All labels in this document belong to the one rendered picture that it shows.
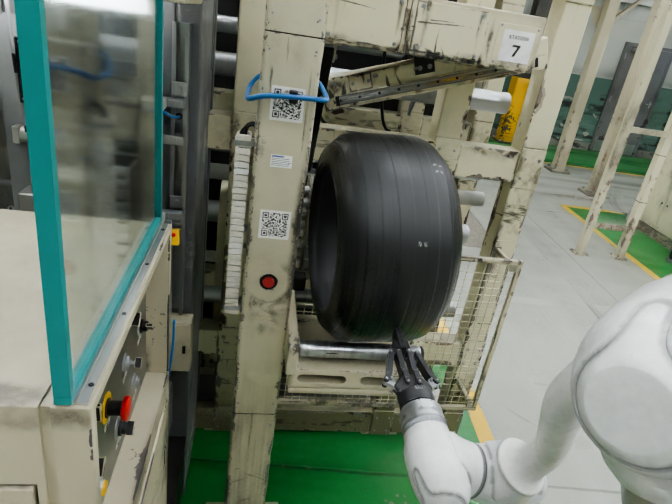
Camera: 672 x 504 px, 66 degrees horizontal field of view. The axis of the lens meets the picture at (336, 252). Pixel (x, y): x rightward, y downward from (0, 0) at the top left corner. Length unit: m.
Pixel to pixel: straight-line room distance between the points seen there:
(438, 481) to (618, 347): 0.56
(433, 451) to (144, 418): 0.59
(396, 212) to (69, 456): 0.77
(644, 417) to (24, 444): 0.62
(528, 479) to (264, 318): 0.74
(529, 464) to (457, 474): 0.13
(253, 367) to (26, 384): 0.87
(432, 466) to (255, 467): 0.87
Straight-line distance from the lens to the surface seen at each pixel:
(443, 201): 1.20
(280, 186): 1.24
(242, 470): 1.76
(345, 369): 1.40
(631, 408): 0.47
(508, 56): 1.59
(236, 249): 1.32
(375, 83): 1.62
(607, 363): 0.47
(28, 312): 0.84
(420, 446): 1.01
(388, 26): 1.48
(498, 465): 1.06
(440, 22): 1.51
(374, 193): 1.15
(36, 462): 0.73
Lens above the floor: 1.70
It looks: 24 degrees down
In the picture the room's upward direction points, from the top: 9 degrees clockwise
